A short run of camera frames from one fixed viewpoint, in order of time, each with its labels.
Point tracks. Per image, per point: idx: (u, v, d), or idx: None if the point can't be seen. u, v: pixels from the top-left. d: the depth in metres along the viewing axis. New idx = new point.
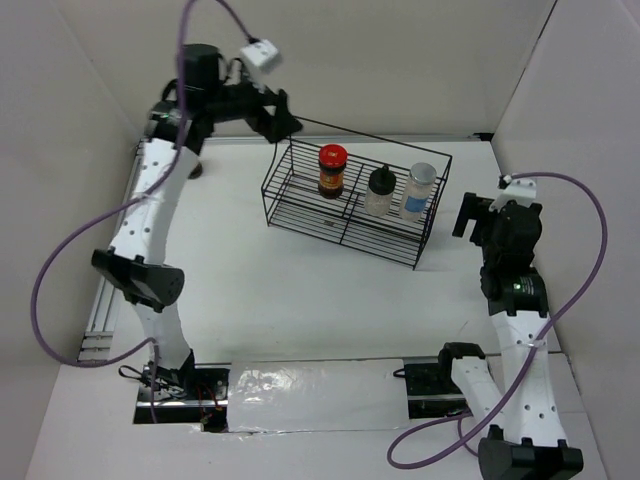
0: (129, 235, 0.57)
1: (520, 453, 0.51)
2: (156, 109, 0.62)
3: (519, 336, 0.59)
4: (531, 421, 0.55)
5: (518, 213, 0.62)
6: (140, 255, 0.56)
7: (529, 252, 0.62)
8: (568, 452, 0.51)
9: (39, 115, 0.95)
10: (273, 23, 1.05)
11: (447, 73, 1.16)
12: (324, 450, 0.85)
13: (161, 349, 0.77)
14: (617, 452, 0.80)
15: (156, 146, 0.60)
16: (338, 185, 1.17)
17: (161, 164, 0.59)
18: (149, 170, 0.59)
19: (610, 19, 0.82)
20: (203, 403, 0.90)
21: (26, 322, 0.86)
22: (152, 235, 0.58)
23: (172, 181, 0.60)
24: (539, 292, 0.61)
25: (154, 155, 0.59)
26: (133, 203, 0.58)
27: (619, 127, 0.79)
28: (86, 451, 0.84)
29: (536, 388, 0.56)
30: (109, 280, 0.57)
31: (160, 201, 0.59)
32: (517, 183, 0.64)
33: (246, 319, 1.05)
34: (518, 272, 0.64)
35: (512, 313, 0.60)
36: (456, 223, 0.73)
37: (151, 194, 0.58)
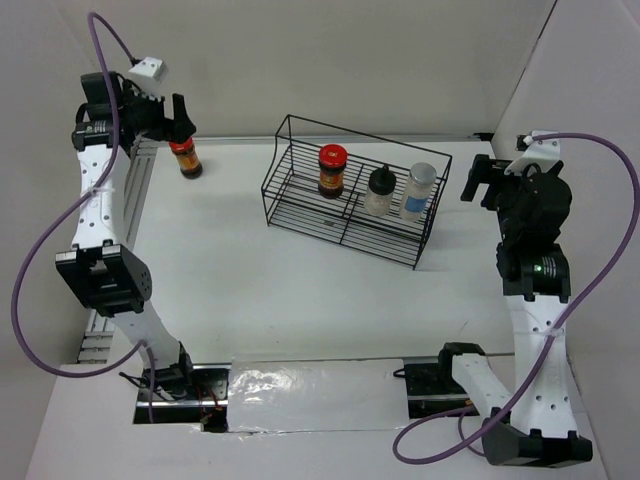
0: (90, 227, 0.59)
1: (528, 444, 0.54)
2: (78, 129, 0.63)
3: (537, 323, 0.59)
4: (542, 412, 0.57)
5: (546, 185, 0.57)
6: (108, 239, 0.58)
7: (555, 230, 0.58)
8: (575, 443, 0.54)
9: (40, 115, 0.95)
10: (274, 23, 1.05)
11: (447, 74, 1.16)
12: (324, 450, 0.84)
13: (154, 351, 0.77)
14: (618, 452, 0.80)
15: (92, 152, 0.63)
16: (337, 185, 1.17)
17: (101, 162, 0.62)
18: (90, 170, 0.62)
19: (610, 19, 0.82)
20: (203, 403, 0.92)
21: (26, 323, 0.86)
22: (113, 221, 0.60)
23: (116, 173, 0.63)
24: (561, 274, 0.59)
25: (92, 156, 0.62)
26: (84, 199, 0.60)
27: (619, 127, 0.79)
28: (86, 451, 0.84)
29: (550, 379, 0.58)
30: (82, 281, 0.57)
31: (111, 192, 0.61)
32: (540, 144, 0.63)
33: (246, 319, 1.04)
34: (540, 251, 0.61)
35: (530, 297, 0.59)
36: (467, 187, 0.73)
37: (101, 186, 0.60)
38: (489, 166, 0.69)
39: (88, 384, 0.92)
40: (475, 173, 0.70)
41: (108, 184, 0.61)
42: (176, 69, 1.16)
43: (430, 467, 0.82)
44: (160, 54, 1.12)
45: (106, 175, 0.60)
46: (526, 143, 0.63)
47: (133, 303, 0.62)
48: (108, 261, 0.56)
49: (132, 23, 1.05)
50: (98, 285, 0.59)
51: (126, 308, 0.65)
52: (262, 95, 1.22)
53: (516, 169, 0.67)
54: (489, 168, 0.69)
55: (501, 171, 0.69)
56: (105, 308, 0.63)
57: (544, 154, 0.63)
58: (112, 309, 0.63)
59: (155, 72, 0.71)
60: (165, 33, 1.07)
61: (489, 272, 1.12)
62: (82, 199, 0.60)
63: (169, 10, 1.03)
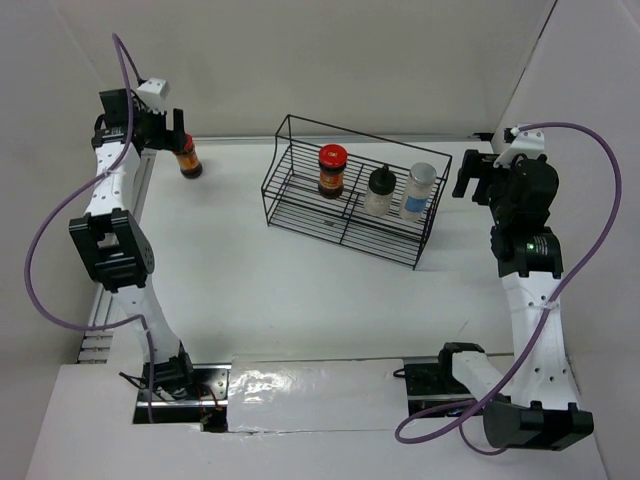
0: (102, 199, 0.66)
1: (529, 417, 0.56)
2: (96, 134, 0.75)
3: (532, 298, 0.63)
4: (542, 385, 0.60)
5: (532, 168, 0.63)
6: (116, 207, 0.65)
7: (543, 210, 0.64)
8: (576, 415, 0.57)
9: (40, 115, 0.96)
10: (274, 23, 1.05)
11: (447, 74, 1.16)
12: (324, 451, 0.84)
13: (154, 337, 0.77)
14: (618, 451, 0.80)
15: (108, 148, 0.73)
16: (337, 185, 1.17)
17: (115, 153, 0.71)
18: (105, 159, 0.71)
19: (610, 19, 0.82)
20: (203, 402, 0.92)
21: (26, 324, 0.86)
22: (122, 195, 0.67)
23: (129, 162, 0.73)
24: (553, 253, 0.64)
25: (108, 150, 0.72)
26: (100, 179, 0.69)
27: (619, 127, 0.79)
28: (86, 452, 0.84)
29: (548, 353, 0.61)
30: (91, 243, 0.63)
31: (122, 174, 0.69)
32: (524, 135, 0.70)
33: (246, 319, 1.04)
34: (532, 232, 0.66)
35: (524, 274, 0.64)
36: (460, 182, 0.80)
37: (114, 169, 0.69)
38: (479, 159, 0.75)
39: (88, 384, 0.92)
40: (468, 165, 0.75)
41: (120, 169, 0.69)
42: (176, 69, 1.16)
43: (430, 467, 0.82)
44: (160, 55, 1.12)
45: (120, 160, 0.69)
46: (512, 135, 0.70)
47: (136, 275, 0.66)
48: (115, 225, 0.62)
49: (133, 23, 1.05)
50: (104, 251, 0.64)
51: (129, 282, 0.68)
52: (262, 95, 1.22)
53: (504, 161, 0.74)
54: (479, 162, 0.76)
55: (491, 164, 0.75)
56: (109, 281, 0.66)
57: (528, 146, 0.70)
58: (115, 282, 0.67)
59: (160, 90, 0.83)
60: (165, 34, 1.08)
61: (489, 271, 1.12)
62: (97, 179, 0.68)
63: (169, 11, 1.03)
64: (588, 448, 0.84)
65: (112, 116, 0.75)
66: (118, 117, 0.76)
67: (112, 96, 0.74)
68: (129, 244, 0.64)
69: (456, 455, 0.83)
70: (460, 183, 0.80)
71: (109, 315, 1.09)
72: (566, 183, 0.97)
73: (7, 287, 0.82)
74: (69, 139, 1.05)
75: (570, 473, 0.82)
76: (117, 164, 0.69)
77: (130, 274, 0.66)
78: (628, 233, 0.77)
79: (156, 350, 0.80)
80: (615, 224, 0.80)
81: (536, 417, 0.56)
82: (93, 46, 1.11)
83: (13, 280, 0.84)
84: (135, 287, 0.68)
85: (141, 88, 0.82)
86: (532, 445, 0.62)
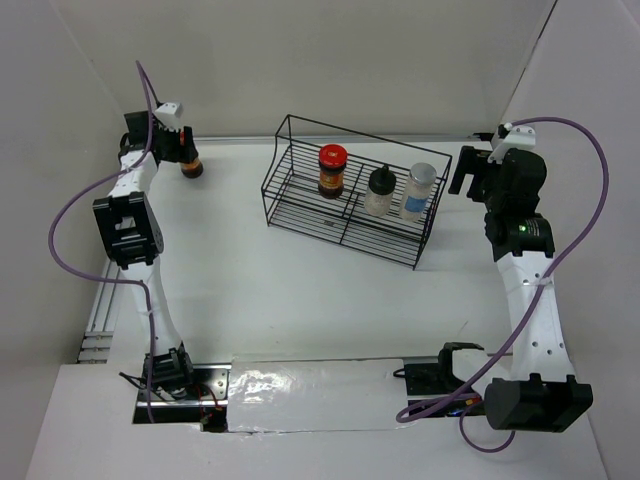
0: (123, 187, 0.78)
1: (529, 390, 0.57)
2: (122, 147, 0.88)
3: (526, 275, 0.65)
4: (540, 357, 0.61)
5: (522, 156, 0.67)
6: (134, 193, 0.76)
7: (535, 197, 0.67)
8: (575, 389, 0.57)
9: (40, 114, 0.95)
10: (275, 23, 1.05)
11: (447, 73, 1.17)
12: (324, 451, 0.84)
13: (158, 322, 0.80)
14: (619, 451, 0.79)
15: (129, 155, 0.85)
16: (337, 185, 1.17)
17: (137, 157, 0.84)
18: (128, 162, 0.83)
19: (610, 19, 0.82)
20: (203, 403, 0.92)
21: (25, 323, 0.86)
22: (140, 186, 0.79)
23: (149, 163, 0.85)
24: (545, 235, 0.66)
25: (130, 157, 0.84)
26: (123, 173, 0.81)
27: (618, 127, 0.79)
28: (86, 452, 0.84)
29: (543, 327, 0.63)
30: (108, 221, 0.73)
31: (142, 171, 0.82)
32: (516, 131, 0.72)
33: (245, 318, 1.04)
34: (524, 217, 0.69)
35: (518, 253, 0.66)
36: (455, 178, 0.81)
37: (136, 166, 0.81)
38: (474, 154, 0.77)
39: (88, 384, 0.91)
40: (463, 161, 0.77)
41: (140, 166, 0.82)
42: (176, 69, 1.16)
43: (431, 467, 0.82)
44: (159, 54, 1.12)
45: (141, 161, 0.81)
46: (506, 130, 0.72)
47: (146, 252, 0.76)
48: (133, 204, 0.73)
49: (133, 22, 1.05)
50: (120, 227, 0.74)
51: (137, 260, 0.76)
52: (262, 95, 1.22)
53: (498, 156, 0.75)
54: (475, 156, 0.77)
55: (485, 160, 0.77)
56: (121, 256, 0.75)
57: (521, 140, 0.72)
58: (126, 259, 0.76)
59: (175, 111, 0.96)
60: (166, 33, 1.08)
61: (489, 272, 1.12)
62: (120, 173, 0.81)
63: (170, 10, 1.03)
64: (589, 449, 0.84)
65: (133, 132, 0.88)
66: (140, 134, 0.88)
67: (135, 116, 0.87)
68: (143, 222, 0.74)
69: (456, 455, 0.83)
70: (456, 179, 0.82)
71: (109, 315, 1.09)
72: (565, 183, 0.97)
73: (7, 286, 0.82)
74: (69, 139, 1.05)
75: (571, 473, 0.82)
76: (139, 163, 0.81)
77: (141, 252, 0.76)
78: (628, 232, 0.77)
79: (157, 339, 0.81)
80: (616, 223, 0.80)
81: (537, 391, 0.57)
82: (93, 46, 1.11)
83: (13, 279, 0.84)
84: (144, 265, 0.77)
85: (159, 109, 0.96)
86: (531, 427, 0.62)
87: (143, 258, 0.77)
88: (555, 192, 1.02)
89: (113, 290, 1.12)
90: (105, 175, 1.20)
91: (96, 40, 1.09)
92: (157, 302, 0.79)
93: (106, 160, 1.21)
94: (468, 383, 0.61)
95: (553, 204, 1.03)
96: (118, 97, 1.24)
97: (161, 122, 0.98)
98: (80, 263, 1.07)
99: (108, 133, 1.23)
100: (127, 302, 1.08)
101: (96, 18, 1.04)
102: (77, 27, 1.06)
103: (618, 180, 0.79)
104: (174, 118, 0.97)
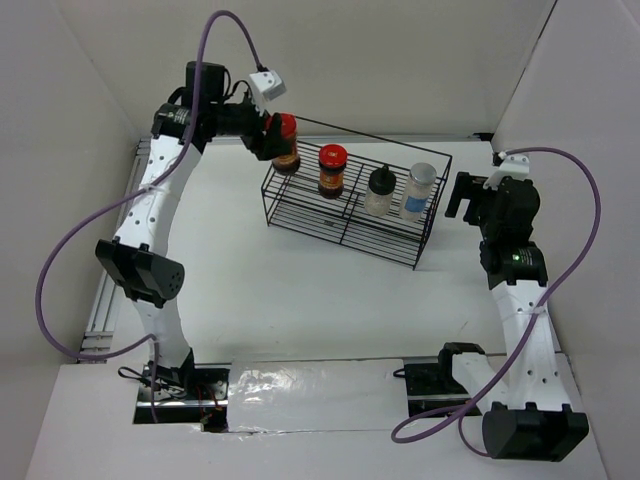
0: (135, 224, 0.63)
1: (524, 419, 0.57)
2: (162, 109, 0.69)
3: (520, 304, 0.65)
4: (535, 386, 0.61)
5: (516, 186, 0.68)
6: (145, 243, 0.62)
7: (527, 227, 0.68)
8: (571, 417, 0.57)
9: (39, 114, 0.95)
10: (274, 23, 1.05)
11: (447, 73, 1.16)
12: (324, 452, 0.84)
13: (162, 346, 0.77)
14: (618, 453, 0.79)
15: (162, 142, 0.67)
16: (338, 185, 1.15)
17: (168, 157, 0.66)
18: (156, 163, 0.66)
19: (610, 19, 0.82)
20: (203, 403, 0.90)
21: (25, 323, 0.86)
22: (157, 224, 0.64)
23: (177, 175, 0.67)
24: (538, 264, 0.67)
25: (161, 149, 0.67)
26: (139, 194, 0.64)
27: (618, 127, 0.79)
28: (86, 452, 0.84)
29: (539, 355, 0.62)
30: (115, 273, 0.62)
31: (164, 193, 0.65)
32: (511, 159, 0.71)
33: (246, 319, 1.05)
34: (518, 246, 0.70)
35: (511, 282, 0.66)
36: (452, 201, 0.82)
37: (157, 186, 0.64)
38: (469, 181, 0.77)
39: (88, 384, 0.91)
40: (459, 187, 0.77)
41: (164, 186, 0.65)
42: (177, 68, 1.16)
43: (431, 467, 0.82)
44: (160, 53, 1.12)
45: (163, 178, 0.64)
46: (500, 158, 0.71)
47: (155, 296, 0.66)
48: (138, 264, 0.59)
49: (133, 22, 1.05)
50: (129, 276, 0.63)
51: (148, 299, 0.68)
52: None
53: (493, 183, 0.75)
54: (470, 183, 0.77)
55: (481, 186, 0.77)
56: (130, 291, 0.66)
57: (514, 169, 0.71)
58: (136, 293, 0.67)
59: (267, 88, 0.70)
60: (166, 33, 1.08)
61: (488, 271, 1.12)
62: (137, 194, 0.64)
63: (170, 10, 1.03)
64: (588, 448, 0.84)
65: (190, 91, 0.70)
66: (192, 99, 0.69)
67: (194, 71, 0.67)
68: (150, 279, 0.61)
69: (455, 455, 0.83)
70: (453, 203, 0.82)
71: (109, 315, 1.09)
72: (565, 184, 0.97)
73: (7, 286, 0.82)
74: (69, 139, 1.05)
75: (571, 473, 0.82)
76: (159, 181, 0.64)
77: (150, 295, 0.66)
78: (628, 233, 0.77)
79: (160, 357, 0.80)
80: (615, 223, 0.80)
81: (533, 419, 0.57)
82: (93, 45, 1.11)
83: (14, 279, 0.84)
84: (152, 305, 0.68)
85: (254, 76, 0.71)
86: (532, 452, 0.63)
87: (153, 299, 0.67)
88: (554, 192, 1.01)
89: (113, 289, 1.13)
90: (104, 174, 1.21)
91: (95, 39, 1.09)
92: (165, 335, 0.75)
93: (105, 160, 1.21)
94: (472, 402, 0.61)
95: (552, 204, 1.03)
96: (117, 96, 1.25)
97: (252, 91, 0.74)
98: (80, 262, 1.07)
99: (109, 133, 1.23)
100: (128, 301, 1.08)
101: (95, 17, 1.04)
102: (76, 26, 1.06)
103: (618, 181, 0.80)
104: (261, 95, 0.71)
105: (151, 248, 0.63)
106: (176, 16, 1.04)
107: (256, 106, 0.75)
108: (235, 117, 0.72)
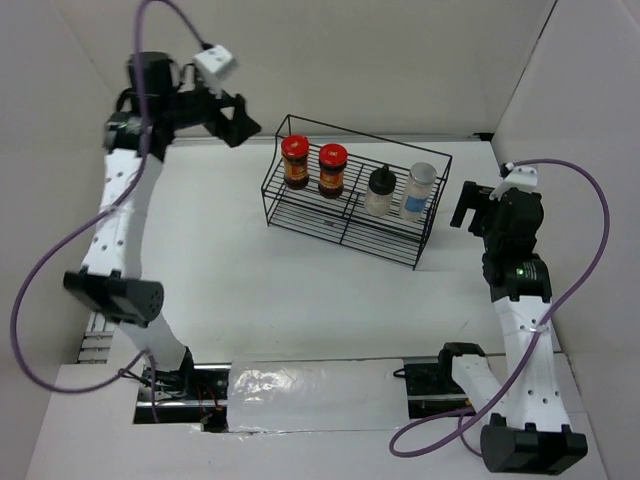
0: (102, 250, 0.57)
1: (523, 439, 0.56)
2: (112, 120, 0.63)
3: (523, 321, 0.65)
4: (535, 406, 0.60)
5: (520, 199, 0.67)
6: (115, 268, 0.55)
7: (531, 239, 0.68)
8: (570, 437, 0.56)
9: (40, 115, 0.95)
10: (273, 24, 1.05)
11: (447, 73, 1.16)
12: (325, 452, 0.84)
13: (156, 358, 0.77)
14: (618, 453, 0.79)
15: (118, 156, 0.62)
16: (337, 185, 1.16)
17: (126, 172, 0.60)
18: (116, 181, 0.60)
19: (610, 18, 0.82)
20: (203, 403, 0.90)
21: (24, 324, 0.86)
22: (126, 246, 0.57)
23: (140, 187, 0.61)
24: (542, 278, 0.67)
25: (118, 162, 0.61)
26: (102, 216, 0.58)
27: (619, 128, 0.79)
28: (87, 452, 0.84)
29: (540, 374, 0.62)
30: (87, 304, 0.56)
31: (130, 210, 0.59)
32: (518, 171, 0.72)
33: (247, 316, 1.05)
34: (521, 258, 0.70)
35: (515, 298, 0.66)
36: (456, 210, 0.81)
37: (119, 204, 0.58)
38: (475, 191, 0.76)
39: (88, 384, 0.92)
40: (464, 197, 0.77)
41: (127, 203, 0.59)
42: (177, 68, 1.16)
43: (431, 467, 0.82)
44: (159, 53, 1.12)
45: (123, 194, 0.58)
46: (508, 170, 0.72)
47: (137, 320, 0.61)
48: (110, 293, 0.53)
49: (132, 22, 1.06)
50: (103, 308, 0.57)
51: (131, 321, 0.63)
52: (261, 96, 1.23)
53: (499, 194, 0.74)
54: (477, 195, 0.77)
55: (487, 196, 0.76)
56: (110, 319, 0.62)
57: (521, 180, 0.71)
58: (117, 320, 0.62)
59: (213, 69, 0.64)
60: (165, 34, 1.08)
61: None
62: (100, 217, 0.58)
63: (169, 10, 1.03)
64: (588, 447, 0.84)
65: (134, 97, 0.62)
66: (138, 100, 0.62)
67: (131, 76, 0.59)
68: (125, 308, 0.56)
69: (455, 455, 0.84)
70: (457, 213, 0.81)
71: None
72: (565, 185, 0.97)
73: (6, 287, 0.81)
74: (69, 139, 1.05)
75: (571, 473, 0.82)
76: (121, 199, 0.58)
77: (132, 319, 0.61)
78: (628, 233, 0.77)
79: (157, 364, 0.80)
80: (615, 224, 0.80)
81: (532, 439, 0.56)
82: (93, 46, 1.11)
83: (16, 279, 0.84)
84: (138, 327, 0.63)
85: (199, 57, 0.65)
86: (531, 467, 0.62)
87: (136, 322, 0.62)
88: (554, 193, 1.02)
89: None
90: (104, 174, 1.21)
91: (96, 38, 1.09)
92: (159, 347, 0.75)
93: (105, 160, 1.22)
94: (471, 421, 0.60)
95: (553, 205, 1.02)
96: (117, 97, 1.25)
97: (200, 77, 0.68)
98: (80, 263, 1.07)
99: None
100: None
101: (95, 18, 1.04)
102: (77, 26, 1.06)
103: (618, 182, 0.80)
104: (211, 78, 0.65)
105: (125, 272, 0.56)
106: (176, 16, 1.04)
107: (212, 89, 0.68)
108: (193, 109, 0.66)
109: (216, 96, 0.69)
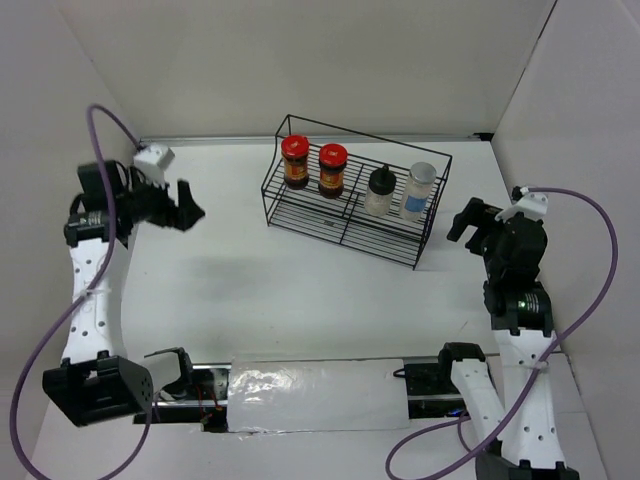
0: (84, 336, 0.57)
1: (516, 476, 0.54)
2: (70, 221, 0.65)
3: (522, 356, 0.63)
4: (531, 443, 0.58)
5: (524, 227, 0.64)
6: (102, 350, 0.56)
7: (534, 269, 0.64)
8: (564, 473, 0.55)
9: (39, 115, 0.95)
10: (273, 24, 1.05)
11: (447, 73, 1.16)
12: (324, 451, 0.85)
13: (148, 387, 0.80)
14: (617, 453, 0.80)
15: (83, 246, 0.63)
16: (337, 185, 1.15)
17: (95, 258, 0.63)
18: (84, 268, 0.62)
19: (610, 18, 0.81)
20: (203, 403, 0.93)
21: (24, 325, 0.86)
22: (108, 326, 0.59)
23: (111, 269, 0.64)
24: (543, 309, 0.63)
25: (86, 252, 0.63)
26: (77, 304, 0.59)
27: (619, 128, 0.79)
28: (88, 452, 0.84)
29: (537, 411, 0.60)
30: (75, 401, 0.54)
31: (106, 290, 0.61)
32: (531, 197, 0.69)
33: (247, 315, 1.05)
34: (523, 289, 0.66)
35: (515, 332, 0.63)
36: (459, 223, 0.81)
37: (95, 287, 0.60)
38: (482, 209, 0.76)
39: None
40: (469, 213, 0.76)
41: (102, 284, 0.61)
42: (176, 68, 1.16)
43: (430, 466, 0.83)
44: (159, 53, 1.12)
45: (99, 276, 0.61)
46: (521, 194, 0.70)
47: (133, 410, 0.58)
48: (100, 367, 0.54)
49: (132, 22, 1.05)
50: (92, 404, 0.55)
51: None
52: (261, 96, 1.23)
53: (507, 216, 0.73)
54: (482, 212, 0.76)
55: (493, 216, 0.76)
56: None
57: (531, 206, 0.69)
58: None
59: (155, 161, 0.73)
60: (165, 34, 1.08)
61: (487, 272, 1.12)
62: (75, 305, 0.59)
63: (168, 11, 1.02)
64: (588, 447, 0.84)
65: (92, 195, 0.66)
66: (97, 197, 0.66)
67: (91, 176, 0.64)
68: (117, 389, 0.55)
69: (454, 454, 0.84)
70: (460, 228, 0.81)
71: None
72: (565, 185, 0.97)
73: (6, 288, 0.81)
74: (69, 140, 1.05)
75: None
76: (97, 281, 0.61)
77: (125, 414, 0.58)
78: (627, 234, 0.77)
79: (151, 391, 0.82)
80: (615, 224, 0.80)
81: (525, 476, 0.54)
82: (93, 46, 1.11)
83: (15, 282, 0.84)
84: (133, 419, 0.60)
85: (139, 156, 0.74)
86: None
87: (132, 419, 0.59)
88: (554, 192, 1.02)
89: None
90: None
91: (95, 39, 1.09)
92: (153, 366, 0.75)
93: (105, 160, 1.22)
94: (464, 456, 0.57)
95: (553, 205, 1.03)
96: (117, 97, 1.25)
97: (144, 173, 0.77)
98: None
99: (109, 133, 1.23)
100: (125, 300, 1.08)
101: (94, 18, 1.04)
102: (76, 26, 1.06)
103: (617, 182, 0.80)
104: (155, 169, 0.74)
105: (112, 351, 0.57)
106: (176, 16, 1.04)
107: (156, 183, 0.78)
108: (143, 200, 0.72)
109: (161, 189, 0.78)
